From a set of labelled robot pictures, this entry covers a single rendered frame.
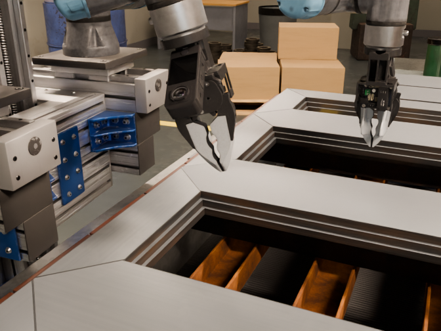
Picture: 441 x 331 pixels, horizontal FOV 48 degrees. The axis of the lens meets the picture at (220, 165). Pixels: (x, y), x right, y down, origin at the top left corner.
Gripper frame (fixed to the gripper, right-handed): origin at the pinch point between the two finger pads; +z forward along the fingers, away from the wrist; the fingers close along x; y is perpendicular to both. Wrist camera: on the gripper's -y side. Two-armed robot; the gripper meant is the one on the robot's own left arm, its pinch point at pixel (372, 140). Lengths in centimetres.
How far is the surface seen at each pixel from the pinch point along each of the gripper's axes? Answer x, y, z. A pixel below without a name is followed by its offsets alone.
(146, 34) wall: -416, -571, 73
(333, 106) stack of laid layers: -19, -50, 8
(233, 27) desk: -268, -568, 55
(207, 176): -29.7, 20.6, 5.7
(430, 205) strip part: 13.2, 15.8, 5.7
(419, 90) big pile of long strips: 5, -78, 6
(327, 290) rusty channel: -2.3, 24.3, 23.3
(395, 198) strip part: 7.0, 15.3, 5.7
